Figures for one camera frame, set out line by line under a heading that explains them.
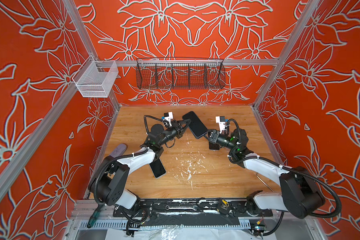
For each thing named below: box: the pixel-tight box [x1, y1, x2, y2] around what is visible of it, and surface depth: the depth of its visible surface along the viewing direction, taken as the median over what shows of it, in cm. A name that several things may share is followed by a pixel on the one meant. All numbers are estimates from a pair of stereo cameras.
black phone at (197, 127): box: [182, 111, 208, 139], surface depth 75 cm
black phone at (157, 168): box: [149, 158, 167, 179], surface depth 87 cm
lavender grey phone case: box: [109, 143, 127, 158], surface depth 94 cm
